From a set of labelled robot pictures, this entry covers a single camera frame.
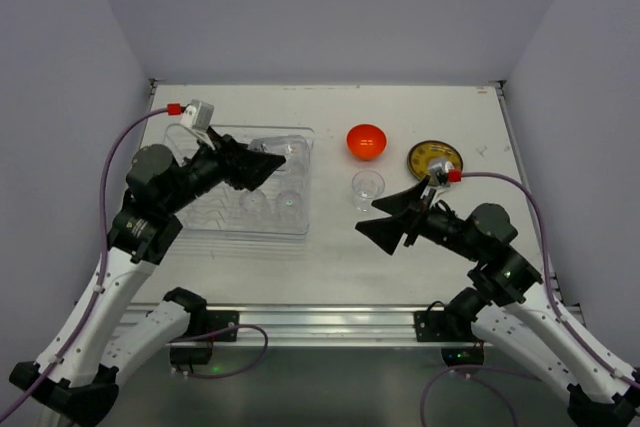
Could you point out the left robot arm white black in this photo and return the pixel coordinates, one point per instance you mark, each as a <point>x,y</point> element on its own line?
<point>80,373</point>

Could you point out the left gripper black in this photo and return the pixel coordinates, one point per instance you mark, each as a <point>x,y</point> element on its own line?
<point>228,160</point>

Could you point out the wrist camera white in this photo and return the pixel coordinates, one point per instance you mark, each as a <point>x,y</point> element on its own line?
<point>438,171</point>
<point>196,119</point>

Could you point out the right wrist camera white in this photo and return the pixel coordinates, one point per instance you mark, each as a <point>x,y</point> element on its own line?
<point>438,171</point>

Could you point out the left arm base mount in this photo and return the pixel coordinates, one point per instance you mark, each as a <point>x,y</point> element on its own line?
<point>210,327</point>

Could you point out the orange plastic bowl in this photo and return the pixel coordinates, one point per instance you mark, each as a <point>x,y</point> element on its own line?
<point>366,141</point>

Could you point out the clear glass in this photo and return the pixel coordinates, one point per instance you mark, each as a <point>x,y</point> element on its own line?
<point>254,205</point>
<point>367,186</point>
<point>290,207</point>
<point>294,148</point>

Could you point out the aluminium front rail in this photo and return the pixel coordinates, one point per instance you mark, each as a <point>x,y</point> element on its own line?
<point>280,326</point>

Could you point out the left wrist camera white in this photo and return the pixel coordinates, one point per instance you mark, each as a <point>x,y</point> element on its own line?
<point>196,119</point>

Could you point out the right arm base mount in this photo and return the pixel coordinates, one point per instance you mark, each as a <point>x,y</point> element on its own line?
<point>438,324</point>

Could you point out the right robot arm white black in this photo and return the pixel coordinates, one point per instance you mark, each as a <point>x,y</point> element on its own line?
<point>510,305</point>

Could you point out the clear plastic dish rack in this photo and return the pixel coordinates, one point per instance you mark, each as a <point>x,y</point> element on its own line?
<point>217,212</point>

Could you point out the olive yellow plate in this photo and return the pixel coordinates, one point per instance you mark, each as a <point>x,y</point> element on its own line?
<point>424,153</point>

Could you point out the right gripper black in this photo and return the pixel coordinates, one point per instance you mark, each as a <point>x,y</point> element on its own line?
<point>416,217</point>

